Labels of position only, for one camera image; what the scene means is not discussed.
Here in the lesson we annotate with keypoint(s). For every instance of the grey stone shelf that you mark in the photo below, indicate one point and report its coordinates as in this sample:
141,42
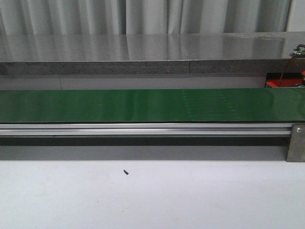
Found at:
260,52

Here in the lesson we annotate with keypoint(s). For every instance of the red bin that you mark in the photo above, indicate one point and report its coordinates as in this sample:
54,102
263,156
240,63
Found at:
288,80

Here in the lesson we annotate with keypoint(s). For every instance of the green conveyor belt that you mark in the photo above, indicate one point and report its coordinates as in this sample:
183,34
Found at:
153,105

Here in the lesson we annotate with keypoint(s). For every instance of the small green circuit board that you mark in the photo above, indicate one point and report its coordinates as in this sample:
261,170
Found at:
299,51

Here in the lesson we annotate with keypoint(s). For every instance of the grey curtain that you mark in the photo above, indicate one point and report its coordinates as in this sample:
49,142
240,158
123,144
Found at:
150,16

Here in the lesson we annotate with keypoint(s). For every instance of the aluminium conveyor rail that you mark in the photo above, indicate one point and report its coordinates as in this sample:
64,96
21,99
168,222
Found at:
146,129

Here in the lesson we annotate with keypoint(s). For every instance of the metal conveyor support bracket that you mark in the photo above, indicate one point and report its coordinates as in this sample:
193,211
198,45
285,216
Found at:
296,151

